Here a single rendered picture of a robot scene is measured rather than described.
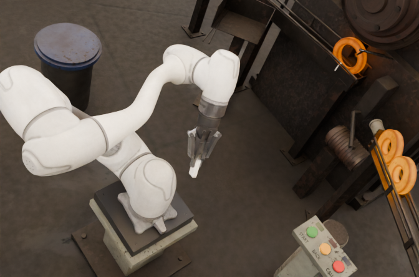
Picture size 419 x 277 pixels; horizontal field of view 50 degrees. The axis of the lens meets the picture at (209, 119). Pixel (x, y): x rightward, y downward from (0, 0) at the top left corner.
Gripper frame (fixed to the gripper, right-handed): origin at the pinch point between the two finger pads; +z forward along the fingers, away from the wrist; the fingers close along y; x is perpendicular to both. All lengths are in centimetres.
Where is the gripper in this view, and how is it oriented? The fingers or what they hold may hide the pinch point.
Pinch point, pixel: (194, 166)
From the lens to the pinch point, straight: 157.5
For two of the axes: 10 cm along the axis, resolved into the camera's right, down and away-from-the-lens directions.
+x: 4.8, 4.3, -7.6
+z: -2.7, 9.0, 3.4
